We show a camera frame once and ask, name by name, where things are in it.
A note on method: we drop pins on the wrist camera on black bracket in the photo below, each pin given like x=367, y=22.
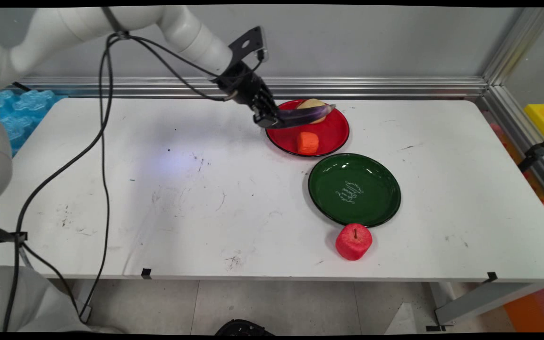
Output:
x=249, y=45

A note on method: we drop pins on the red toy apple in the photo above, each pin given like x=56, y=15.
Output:
x=353, y=242

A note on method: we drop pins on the orange toy carrot piece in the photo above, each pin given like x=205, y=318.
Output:
x=308, y=143

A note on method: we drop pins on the orange box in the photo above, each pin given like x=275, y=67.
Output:
x=536, y=309

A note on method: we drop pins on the purple toy eggplant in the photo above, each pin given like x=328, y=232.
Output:
x=307, y=114

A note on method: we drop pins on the black round floor object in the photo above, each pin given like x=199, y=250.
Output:
x=243, y=327

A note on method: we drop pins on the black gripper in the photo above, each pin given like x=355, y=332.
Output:
x=246, y=85

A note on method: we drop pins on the yellow toy potato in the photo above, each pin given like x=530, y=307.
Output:
x=317, y=105

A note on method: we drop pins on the green round plate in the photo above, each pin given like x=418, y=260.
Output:
x=354, y=190

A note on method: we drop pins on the grey table leg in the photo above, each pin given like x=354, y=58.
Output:
x=480, y=302

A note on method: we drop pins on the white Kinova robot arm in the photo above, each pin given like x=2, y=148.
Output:
x=64, y=33

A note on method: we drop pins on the red round plate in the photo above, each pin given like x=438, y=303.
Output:
x=326, y=134

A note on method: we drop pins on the blue foam mat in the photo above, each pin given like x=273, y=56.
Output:
x=21, y=115

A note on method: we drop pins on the aluminium frame rail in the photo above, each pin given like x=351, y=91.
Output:
x=371, y=87

